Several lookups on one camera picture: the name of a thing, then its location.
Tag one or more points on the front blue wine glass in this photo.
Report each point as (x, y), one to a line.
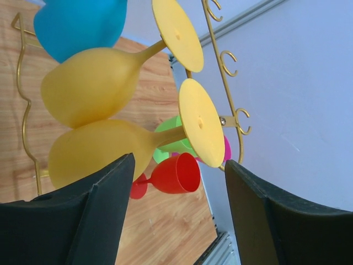
(65, 28)

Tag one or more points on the magenta wine glass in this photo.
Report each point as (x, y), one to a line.
(227, 154)

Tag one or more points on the gold wire glass rack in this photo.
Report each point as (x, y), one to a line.
(226, 121)

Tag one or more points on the red wine glass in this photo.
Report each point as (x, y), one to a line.
(175, 175)

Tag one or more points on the yellow wine glass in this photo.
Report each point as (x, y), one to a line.
(81, 152)
(97, 83)

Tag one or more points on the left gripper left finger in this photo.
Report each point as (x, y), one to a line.
(80, 223)

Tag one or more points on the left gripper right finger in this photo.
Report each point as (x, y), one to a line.
(274, 226)

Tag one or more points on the green wine glass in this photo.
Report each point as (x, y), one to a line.
(181, 146)

